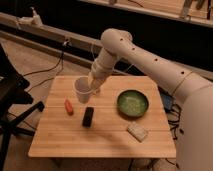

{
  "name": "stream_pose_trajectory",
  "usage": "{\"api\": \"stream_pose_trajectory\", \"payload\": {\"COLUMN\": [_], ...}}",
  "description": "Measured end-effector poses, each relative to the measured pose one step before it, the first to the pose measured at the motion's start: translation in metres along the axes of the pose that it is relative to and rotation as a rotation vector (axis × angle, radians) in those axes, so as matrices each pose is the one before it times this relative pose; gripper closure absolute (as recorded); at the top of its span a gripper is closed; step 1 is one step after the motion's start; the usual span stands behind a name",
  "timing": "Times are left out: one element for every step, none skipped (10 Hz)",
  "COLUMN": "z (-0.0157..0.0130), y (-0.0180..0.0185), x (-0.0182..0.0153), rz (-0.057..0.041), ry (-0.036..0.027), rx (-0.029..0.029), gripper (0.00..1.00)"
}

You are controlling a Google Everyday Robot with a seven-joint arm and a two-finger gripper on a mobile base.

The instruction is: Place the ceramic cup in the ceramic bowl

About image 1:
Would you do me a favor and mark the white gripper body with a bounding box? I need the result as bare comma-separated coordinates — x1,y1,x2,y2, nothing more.
88,72,105,91

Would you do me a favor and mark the white ceramic cup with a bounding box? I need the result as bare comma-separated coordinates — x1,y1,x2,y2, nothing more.
74,77,92,103

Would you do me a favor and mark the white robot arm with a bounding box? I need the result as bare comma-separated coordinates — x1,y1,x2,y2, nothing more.
89,29,213,171

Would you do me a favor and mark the green ceramic bowl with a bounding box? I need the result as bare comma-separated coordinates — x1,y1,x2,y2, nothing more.
117,90,149,118

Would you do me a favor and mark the black rectangular remote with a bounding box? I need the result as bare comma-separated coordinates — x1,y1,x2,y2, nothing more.
82,107,94,127

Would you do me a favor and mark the orange carrot toy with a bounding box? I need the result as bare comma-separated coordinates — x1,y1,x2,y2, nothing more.
64,99,73,115

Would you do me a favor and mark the wooden table board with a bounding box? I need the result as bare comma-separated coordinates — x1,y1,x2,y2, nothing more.
29,76,176,158

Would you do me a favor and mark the beige sponge block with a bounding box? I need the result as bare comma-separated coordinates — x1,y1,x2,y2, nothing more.
127,122,148,142

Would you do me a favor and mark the blue object beside table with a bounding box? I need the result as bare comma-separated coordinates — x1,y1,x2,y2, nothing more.
161,94,173,110

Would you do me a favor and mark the black office chair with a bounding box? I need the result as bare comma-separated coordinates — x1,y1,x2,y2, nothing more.
0,43,44,171

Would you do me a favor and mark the black cable on floor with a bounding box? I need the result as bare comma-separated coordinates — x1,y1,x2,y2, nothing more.
21,40,70,94

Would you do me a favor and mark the long wooden rail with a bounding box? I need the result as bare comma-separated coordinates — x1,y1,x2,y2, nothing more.
0,12,213,77

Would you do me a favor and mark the white device on rail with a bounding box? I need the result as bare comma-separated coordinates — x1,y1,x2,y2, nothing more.
17,7,43,27

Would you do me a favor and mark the black cable bundle right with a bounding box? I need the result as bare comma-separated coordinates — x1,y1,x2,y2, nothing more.
166,103,184,141

